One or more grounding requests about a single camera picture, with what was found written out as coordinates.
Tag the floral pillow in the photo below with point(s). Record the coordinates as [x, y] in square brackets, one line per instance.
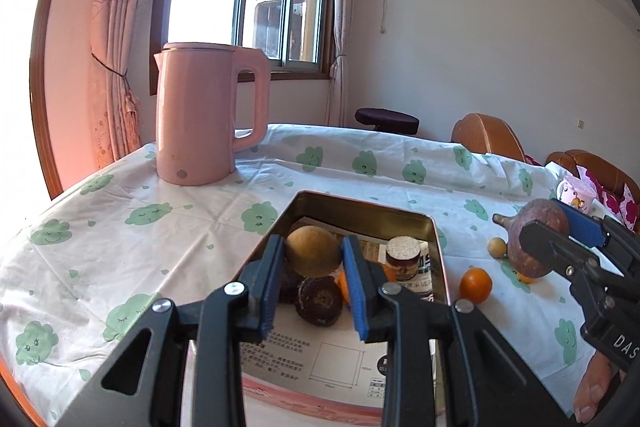
[622, 207]

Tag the printed paper leaflet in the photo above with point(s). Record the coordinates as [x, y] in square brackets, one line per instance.
[320, 357]

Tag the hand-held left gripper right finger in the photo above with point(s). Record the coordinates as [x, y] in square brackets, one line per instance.
[357, 297]

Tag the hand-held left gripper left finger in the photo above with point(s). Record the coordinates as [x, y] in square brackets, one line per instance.
[270, 287]

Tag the brown longan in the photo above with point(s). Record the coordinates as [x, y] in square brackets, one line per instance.
[312, 252]
[497, 247]

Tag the purple passion fruit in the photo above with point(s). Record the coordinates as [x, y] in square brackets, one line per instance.
[540, 217]

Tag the wide pink curtain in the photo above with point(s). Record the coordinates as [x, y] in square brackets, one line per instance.
[120, 32]

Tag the person's right hand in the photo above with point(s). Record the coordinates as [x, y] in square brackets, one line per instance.
[592, 382]

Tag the pink metal tin box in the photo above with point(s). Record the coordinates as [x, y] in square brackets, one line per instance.
[420, 227]

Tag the dark round stool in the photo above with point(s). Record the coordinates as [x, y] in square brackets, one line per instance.
[387, 117]

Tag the brown leather sofa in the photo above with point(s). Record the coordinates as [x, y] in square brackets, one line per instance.
[605, 167]

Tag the air conditioner pipe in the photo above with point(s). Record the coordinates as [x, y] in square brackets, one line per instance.
[384, 7]

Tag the large orange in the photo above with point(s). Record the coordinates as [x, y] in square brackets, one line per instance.
[344, 289]

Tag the white cloud-print tablecloth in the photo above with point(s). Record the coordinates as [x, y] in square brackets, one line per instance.
[150, 257]

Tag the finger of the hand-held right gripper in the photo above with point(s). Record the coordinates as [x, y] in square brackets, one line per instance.
[582, 227]
[545, 244]

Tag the round dark dried fruit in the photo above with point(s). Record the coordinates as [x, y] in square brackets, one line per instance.
[318, 299]

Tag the narrow pink curtain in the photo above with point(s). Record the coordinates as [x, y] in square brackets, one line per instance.
[341, 32]

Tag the brown leather armchair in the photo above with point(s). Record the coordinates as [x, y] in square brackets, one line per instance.
[482, 134]

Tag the small jar cork lid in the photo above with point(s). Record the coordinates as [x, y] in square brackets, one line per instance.
[404, 259]

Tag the pink electric kettle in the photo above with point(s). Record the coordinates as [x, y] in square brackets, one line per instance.
[195, 117]

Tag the pink floral cloth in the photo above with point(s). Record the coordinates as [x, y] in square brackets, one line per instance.
[532, 159]

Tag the pink cartoon cup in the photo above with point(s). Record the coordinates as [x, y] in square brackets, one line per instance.
[577, 194]

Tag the small orange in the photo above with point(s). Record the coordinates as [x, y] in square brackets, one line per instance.
[525, 278]
[475, 286]

